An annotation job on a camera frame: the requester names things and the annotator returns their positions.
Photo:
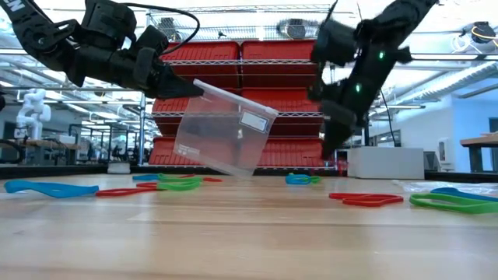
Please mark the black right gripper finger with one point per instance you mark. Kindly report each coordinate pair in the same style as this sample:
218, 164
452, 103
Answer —
336, 128

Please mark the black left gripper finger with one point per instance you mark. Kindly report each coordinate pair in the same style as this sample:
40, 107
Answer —
175, 83

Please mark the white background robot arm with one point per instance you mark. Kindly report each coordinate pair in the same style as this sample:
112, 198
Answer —
33, 113

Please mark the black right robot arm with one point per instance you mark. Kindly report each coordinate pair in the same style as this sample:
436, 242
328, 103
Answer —
397, 19

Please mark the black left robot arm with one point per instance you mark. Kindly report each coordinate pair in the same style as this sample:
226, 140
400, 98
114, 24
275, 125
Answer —
39, 35

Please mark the white cardboard box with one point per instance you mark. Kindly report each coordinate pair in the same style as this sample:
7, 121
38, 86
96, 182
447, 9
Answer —
385, 163

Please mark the background lab bench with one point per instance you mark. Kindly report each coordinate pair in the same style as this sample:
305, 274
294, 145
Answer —
39, 145

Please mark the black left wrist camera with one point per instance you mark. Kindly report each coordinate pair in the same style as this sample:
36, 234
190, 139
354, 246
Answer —
153, 39

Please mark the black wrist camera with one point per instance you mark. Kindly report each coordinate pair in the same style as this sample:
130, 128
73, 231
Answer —
334, 43
153, 39

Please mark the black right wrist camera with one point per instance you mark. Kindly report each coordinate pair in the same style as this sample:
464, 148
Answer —
334, 43

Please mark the white wall dispenser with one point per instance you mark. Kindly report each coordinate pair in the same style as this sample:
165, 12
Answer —
446, 153

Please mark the black aluminium table frame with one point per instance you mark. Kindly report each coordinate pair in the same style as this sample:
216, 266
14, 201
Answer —
58, 171

